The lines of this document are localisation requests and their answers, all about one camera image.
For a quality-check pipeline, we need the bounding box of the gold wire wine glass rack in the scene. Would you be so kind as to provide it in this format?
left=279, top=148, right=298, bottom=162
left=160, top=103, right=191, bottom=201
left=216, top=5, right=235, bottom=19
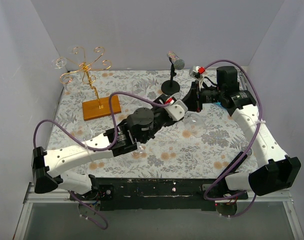
left=69, top=46, right=122, bottom=121

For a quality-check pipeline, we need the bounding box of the purple cable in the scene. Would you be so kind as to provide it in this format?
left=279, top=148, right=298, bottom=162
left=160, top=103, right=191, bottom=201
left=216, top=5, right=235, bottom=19
left=33, top=91, right=173, bottom=230
left=203, top=59, right=264, bottom=218

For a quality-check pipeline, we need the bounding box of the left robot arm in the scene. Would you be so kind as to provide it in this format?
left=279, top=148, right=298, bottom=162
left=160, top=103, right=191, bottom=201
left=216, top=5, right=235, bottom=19
left=31, top=97, right=188, bottom=200

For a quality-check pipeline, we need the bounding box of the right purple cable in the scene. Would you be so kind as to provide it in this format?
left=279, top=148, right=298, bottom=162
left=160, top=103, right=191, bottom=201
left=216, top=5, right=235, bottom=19
left=203, top=59, right=264, bottom=218

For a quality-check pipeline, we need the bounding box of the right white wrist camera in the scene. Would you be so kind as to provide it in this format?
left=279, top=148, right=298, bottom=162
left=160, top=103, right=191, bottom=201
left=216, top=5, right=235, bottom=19
left=189, top=66, right=206, bottom=88

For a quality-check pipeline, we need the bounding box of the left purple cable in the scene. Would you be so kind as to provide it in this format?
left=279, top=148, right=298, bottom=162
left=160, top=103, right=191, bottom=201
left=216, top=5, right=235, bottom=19
left=33, top=91, right=173, bottom=230

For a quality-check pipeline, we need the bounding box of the glitter microphone on stand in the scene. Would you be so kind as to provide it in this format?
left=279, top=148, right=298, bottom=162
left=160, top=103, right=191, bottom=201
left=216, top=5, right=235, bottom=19
left=167, top=51, right=185, bottom=70

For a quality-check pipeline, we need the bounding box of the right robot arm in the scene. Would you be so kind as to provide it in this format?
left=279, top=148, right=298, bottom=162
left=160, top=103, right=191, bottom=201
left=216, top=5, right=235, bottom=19
left=183, top=66, right=301, bottom=199

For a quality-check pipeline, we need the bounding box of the floral tablecloth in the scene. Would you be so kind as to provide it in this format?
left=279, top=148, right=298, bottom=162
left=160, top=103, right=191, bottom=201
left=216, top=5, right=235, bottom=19
left=47, top=70, right=248, bottom=179

